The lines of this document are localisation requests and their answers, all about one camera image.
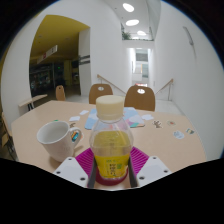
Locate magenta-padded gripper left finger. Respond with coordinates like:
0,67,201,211
52,147,98,189

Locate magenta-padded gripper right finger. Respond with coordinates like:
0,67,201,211
127,146,173,188

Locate clear bottle with yellow drink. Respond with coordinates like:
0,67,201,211
89,94,135,181

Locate white ceramic mug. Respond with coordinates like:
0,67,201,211
35,120,83,163

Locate white round sticker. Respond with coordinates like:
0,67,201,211
172,130,186,140

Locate group of wooden chairs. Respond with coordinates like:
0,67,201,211
54,83,157,112

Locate light wooden side table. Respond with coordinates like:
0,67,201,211
18,94,48,112

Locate wooden stair handrail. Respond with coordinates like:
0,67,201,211
96,73,127,95
155,78,175,101

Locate dark shop shelf unit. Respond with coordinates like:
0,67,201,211
29,62,66,98

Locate hanging white sign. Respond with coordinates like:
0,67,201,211
36,44,58,65

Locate green potted plant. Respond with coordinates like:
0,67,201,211
121,30,132,41

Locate group of round ceiling lights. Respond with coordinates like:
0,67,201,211
121,2,148,37

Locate dark wall sign plates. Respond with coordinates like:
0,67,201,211
79,54,91,66

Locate grey wall lamp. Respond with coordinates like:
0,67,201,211
182,25,195,48

